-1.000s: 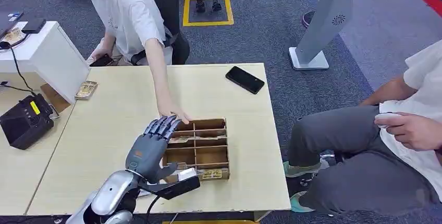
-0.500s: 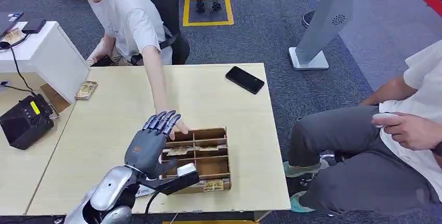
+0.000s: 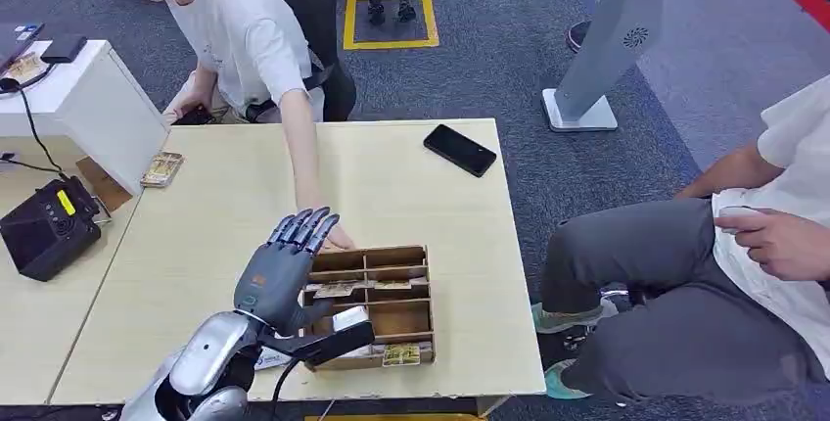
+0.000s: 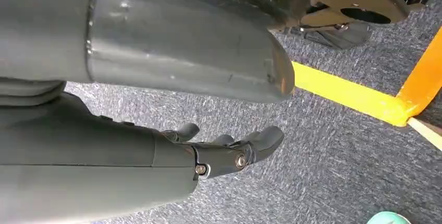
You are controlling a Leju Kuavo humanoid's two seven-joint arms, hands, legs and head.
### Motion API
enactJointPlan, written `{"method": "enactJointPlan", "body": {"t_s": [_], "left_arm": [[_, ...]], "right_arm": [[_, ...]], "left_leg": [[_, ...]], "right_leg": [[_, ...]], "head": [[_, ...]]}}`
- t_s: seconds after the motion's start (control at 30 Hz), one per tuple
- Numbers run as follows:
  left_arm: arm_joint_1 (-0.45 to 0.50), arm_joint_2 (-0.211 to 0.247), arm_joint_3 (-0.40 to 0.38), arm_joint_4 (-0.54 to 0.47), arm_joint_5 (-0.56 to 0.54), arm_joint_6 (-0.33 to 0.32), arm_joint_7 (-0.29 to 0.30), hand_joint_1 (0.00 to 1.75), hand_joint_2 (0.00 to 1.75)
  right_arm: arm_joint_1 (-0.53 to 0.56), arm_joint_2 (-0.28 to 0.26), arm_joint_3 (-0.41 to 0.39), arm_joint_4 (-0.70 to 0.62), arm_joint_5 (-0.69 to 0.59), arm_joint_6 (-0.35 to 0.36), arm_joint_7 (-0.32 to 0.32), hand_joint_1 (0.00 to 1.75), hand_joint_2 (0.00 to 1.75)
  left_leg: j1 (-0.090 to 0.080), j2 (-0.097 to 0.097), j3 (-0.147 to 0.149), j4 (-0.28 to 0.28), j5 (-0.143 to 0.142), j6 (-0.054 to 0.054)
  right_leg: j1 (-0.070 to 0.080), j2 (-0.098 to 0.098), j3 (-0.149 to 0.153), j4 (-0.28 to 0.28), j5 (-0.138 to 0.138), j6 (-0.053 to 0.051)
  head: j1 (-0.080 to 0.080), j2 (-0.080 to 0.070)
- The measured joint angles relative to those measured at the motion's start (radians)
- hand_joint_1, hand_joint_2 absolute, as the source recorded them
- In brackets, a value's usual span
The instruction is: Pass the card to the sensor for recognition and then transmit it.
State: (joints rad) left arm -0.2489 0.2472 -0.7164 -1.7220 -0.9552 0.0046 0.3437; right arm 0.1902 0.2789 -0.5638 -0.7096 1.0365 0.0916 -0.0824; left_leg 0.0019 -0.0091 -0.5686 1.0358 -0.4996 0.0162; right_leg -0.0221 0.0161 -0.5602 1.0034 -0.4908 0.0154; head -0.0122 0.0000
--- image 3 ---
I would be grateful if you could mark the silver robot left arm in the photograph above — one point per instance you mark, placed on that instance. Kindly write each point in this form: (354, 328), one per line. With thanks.
(207, 353)

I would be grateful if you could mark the person in white shirt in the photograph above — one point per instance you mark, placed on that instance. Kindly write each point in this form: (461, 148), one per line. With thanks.
(240, 29)

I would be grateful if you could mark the black smartphone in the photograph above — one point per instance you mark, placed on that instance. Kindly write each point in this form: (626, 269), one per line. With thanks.
(460, 151)

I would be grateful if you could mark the grey kiosk stand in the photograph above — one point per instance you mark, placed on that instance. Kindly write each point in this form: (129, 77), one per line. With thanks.
(609, 29)

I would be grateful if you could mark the gold printed card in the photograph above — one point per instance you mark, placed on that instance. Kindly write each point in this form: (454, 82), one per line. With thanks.
(334, 290)

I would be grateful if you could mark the black card counting machine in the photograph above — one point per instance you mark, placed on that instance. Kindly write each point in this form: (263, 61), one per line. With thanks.
(45, 230)

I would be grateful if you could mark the seated person's left hand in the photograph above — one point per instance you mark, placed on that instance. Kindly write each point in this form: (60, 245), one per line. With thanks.
(778, 246)

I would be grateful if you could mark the white card reader device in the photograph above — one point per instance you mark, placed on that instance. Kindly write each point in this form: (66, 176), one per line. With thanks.
(272, 360)

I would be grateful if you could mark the person's right hand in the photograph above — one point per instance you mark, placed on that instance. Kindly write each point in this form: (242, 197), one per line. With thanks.
(181, 107)

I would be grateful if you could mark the dark handheld phone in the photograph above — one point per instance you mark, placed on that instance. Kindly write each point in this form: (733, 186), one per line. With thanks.
(194, 116)

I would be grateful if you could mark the person's left hand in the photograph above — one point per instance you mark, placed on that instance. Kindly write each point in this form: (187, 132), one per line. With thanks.
(338, 239)

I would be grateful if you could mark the person in grey trousers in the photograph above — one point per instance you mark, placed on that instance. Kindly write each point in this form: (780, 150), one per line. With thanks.
(648, 256)

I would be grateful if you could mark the white cabinet box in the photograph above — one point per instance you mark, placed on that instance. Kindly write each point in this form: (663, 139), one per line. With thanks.
(97, 113)

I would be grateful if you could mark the loose gold cards pile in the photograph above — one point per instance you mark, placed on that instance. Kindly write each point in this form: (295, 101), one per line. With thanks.
(24, 68)

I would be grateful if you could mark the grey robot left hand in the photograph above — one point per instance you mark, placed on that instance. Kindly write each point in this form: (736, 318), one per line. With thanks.
(275, 282)

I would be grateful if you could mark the brown cardboard piece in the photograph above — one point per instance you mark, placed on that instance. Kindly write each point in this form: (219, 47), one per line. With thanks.
(104, 188)

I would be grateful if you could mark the yellow floor tape square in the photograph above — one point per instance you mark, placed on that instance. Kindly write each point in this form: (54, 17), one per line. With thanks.
(349, 19)

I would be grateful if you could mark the green grey shoe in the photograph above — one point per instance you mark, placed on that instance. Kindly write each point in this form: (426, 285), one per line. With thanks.
(557, 319)
(561, 382)

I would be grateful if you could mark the black external drive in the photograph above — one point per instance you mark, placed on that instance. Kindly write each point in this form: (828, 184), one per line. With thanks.
(63, 48)

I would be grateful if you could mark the black shoe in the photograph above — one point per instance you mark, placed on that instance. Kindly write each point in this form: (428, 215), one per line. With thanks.
(578, 35)

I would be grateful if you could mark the seated person's right hand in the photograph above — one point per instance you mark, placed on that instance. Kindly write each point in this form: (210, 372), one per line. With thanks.
(694, 192)

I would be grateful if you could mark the gold label card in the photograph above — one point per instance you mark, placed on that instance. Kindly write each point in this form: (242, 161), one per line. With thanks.
(402, 355)

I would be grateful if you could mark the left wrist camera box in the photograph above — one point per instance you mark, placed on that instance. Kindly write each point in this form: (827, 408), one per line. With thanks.
(331, 343)

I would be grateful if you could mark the wooden card sorting box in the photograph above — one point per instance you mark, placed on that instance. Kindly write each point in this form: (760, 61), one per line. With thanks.
(402, 314)

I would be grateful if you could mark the black office chair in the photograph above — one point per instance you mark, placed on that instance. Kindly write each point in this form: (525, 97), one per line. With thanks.
(311, 9)

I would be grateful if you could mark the dark laptop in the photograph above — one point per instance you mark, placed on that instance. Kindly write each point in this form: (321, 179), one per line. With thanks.
(10, 42)

